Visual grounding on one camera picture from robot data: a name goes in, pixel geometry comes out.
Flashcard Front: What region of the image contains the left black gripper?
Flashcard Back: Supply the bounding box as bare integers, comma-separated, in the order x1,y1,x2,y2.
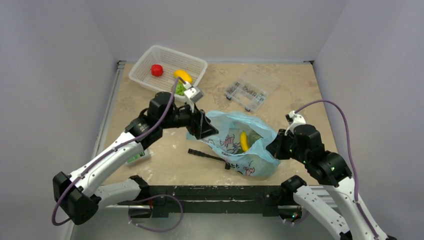
160,98,218,138

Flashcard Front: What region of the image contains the dark green fake melon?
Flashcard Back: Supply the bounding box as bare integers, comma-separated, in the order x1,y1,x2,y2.
247,130,263,147

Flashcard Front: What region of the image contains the yellow fake banana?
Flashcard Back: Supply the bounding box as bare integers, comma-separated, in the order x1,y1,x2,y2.
240,131,250,152

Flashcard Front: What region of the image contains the light blue plastic bag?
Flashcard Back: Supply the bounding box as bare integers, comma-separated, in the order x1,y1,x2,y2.
200,110,280,177

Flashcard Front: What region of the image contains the green fake fruit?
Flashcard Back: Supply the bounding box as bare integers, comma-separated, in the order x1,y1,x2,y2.
175,83,187,96

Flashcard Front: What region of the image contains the yellow fake fruit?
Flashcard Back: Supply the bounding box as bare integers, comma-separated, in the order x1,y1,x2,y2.
173,69,193,84

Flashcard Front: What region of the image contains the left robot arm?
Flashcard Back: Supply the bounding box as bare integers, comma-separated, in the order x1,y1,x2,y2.
51,87,219,226

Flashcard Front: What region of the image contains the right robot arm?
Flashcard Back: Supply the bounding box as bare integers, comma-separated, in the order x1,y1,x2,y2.
266,124,393,240

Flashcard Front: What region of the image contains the red fake fruit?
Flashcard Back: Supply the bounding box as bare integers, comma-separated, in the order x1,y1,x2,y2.
150,64,164,77

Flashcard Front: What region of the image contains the clear plastic screw organizer box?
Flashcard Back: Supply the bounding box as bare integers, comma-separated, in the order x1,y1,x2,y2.
223,66,281,113

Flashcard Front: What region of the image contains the green label clear small box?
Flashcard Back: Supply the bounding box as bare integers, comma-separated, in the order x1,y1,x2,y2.
125,149,151,166

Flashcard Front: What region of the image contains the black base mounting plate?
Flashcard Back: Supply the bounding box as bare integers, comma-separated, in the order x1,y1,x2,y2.
120,185,303,220

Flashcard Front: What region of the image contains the white perforated plastic basket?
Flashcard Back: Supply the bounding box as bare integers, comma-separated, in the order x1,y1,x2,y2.
128,45,208,93

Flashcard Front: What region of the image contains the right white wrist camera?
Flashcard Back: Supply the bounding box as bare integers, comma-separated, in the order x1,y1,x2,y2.
284,110,306,136

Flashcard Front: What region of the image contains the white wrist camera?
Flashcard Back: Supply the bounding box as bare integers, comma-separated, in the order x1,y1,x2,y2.
284,110,306,136
183,86,204,109

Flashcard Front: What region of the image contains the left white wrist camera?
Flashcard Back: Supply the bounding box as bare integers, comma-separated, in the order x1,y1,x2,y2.
183,86,204,109

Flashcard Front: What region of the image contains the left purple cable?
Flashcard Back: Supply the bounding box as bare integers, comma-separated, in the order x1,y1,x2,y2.
51,76,186,227

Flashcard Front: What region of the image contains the black T-handle tool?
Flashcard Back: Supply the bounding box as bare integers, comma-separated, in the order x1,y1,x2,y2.
187,148,231,170

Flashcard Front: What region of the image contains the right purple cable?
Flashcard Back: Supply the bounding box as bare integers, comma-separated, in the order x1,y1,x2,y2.
294,99,380,240

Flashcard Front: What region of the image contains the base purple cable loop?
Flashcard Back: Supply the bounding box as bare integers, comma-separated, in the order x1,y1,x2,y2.
127,193,185,233

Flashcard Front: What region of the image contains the aluminium frame rail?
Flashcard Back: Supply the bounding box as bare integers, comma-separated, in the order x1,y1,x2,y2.
67,60,127,210

